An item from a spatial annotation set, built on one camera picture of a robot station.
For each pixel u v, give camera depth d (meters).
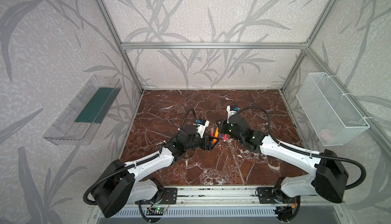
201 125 0.72
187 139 0.63
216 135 0.78
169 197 0.73
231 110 0.71
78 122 0.63
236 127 0.59
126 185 0.40
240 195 0.75
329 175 0.40
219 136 0.79
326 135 0.72
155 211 0.71
